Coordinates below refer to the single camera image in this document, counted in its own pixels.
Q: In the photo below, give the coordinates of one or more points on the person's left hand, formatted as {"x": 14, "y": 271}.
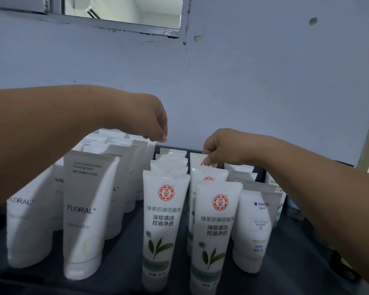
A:
{"x": 144, "y": 116}

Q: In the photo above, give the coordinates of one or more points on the person's right hand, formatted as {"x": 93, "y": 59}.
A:
{"x": 236, "y": 147}

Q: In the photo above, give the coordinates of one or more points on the green tea cleanser tube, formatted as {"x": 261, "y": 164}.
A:
{"x": 196, "y": 159}

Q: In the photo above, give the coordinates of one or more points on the seaweed print white tube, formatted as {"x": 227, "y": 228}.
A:
{"x": 278, "y": 193}

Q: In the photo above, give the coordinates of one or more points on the row of green-leaf tubes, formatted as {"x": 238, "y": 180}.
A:
{"x": 163, "y": 227}

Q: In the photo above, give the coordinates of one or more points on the rows of plain white tubes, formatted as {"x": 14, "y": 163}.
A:
{"x": 86, "y": 211}

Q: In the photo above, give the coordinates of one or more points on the dark grey shelf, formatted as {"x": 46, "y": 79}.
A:
{"x": 295, "y": 258}

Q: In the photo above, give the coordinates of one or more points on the person's left forearm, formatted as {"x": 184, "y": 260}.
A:
{"x": 49, "y": 135}

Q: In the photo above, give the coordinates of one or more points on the person's right forearm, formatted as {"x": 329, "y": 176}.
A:
{"x": 332, "y": 205}

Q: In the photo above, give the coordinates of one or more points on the white air conditioner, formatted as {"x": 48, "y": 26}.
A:
{"x": 92, "y": 10}

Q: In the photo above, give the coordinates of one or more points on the grey framed window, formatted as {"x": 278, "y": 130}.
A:
{"x": 18, "y": 4}

